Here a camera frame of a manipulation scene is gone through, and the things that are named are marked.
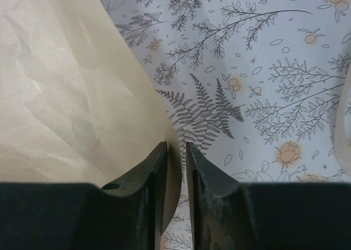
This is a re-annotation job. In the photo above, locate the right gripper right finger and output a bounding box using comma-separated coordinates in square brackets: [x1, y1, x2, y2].
[186, 143, 259, 249]

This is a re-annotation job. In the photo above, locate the floral patterned table mat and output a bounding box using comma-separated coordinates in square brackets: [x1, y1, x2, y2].
[93, 0, 351, 250]

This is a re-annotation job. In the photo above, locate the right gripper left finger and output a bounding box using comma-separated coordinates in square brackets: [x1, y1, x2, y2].
[101, 142, 168, 249]

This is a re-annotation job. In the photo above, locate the cream printed ribbon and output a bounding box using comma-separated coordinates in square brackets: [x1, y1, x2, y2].
[333, 67, 350, 179]

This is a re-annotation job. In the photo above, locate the orange beige wrapping paper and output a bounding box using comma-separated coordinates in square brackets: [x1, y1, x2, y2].
[1, 0, 182, 228]

